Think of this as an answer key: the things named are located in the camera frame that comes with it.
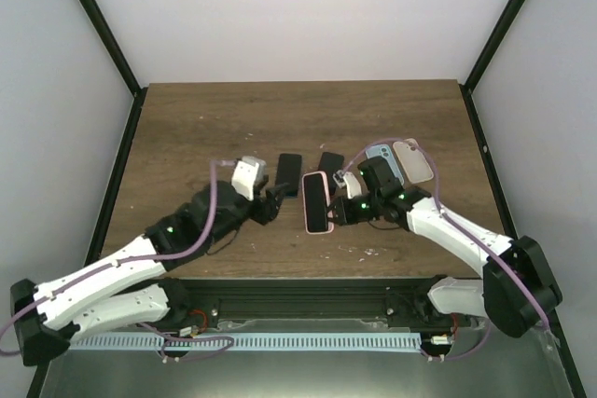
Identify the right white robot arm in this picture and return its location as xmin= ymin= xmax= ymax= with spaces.
xmin=328 ymin=157 xmax=562 ymax=338

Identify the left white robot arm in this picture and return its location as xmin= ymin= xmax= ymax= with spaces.
xmin=10 ymin=181 xmax=287 ymax=366

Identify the left black frame post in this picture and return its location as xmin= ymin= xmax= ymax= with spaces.
xmin=78 ymin=0 xmax=142 ymax=97

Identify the left black table edge rail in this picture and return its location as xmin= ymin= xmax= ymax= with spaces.
xmin=84 ymin=87 xmax=148 ymax=266

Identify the light blue phone case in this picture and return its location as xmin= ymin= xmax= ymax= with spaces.
xmin=365 ymin=144 xmax=404 ymax=184

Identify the right black frame post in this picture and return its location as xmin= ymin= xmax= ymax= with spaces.
xmin=464 ymin=0 xmax=526 ymax=92

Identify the phone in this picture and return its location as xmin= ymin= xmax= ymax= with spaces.
xmin=318 ymin=151 xmax=344 ymax=197
xmin=274 ymin=153 xmax=303 ymax=198
xmin=302 ymin=171 xmax=334 ymax=235

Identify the black frame post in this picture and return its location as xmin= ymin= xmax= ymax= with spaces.
xmin=78 ymin=0 xmax=142 ymax=97
xmin=464 ymin=0 xmax=526 ymax=92

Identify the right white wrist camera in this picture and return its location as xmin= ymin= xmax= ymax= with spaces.
xmin=332 ymin=170 xmax=362 ymax=199

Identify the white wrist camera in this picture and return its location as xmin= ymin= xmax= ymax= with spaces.
xmin=332 ymin=170 xmax=362 ymax=199
xmin=231 ymin=156 xmax=267 ymax=201

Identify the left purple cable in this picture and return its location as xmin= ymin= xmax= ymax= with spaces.
xmin=0 ymin=158 xmax=239 ymax=364

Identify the light blue slotted cable duct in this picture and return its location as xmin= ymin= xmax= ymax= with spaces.
xmin=71 ymin=332 xmax=422 ymax=352

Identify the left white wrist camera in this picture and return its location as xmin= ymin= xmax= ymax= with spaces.
xmin=231 ymin=156 xmax=267 ymax=201

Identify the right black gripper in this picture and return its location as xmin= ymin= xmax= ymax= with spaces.
xmin=321 ymin=192 xmax=382 ymax=226

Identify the beige phone case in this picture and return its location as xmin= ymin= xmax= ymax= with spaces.
xmin=392 ymin=138 xmax=434 ymax=184

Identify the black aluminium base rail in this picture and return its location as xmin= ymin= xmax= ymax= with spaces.
xmin=157 ymin=276 xmax=471 ymax=332

